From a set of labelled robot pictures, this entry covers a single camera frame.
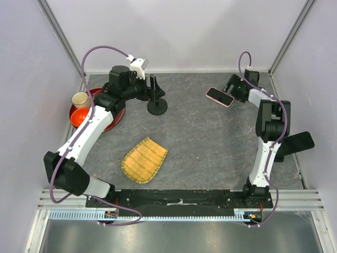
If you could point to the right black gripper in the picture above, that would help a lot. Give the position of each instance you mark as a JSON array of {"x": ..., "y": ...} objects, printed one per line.
[{"x": 235, "y": 80}]

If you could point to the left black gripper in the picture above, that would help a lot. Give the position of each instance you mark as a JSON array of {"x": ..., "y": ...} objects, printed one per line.
[{"x": 148, "y": 94}]

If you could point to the black smartphone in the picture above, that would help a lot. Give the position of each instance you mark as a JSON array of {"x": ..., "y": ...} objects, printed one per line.
[{"x": 296, "y": 143}]

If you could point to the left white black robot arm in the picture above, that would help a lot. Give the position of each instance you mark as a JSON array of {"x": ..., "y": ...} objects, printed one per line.
[{"x": 64, "y": 167}]

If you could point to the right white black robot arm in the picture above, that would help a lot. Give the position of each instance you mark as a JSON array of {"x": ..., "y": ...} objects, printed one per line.
[{"x": 271, "y": 128}]

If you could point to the black round-base clamp phone stand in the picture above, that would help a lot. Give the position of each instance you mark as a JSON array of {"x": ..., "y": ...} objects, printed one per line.
[{"x": 157, "y": 108}]

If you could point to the black folding phone stand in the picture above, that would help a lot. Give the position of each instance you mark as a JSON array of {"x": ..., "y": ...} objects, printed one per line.
[{"x": 279, "y": 157}]

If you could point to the pink case smartphone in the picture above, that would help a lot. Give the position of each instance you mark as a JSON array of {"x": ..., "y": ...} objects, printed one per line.
[{"x": 220, "y": 97}]

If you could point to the red round lacquer tray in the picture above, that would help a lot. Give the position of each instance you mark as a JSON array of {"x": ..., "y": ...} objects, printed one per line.
[{"x": 94, "y": 92}]

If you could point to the woven bamboo tray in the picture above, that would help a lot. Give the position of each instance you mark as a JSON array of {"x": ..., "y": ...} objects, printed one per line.
[{"x": 143, "y": 162}]

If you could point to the beige cup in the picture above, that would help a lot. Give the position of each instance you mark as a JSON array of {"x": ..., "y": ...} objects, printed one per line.
[{"x": 81, "y": 100}]

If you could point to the orange bowl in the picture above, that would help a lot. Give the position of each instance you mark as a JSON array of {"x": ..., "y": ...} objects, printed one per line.
[{"x": 77, "y": 116}]

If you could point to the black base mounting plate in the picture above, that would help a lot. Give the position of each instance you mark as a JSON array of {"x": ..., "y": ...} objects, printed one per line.
[{"x": 186, "y": 202}]

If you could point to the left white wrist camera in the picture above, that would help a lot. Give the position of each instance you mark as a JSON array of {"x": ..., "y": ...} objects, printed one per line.
[{"x": 138, "y": 65}]

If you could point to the slotted cable duct rail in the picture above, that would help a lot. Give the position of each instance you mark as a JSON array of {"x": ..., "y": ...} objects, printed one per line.
[{"x": 107, "y": 216}]

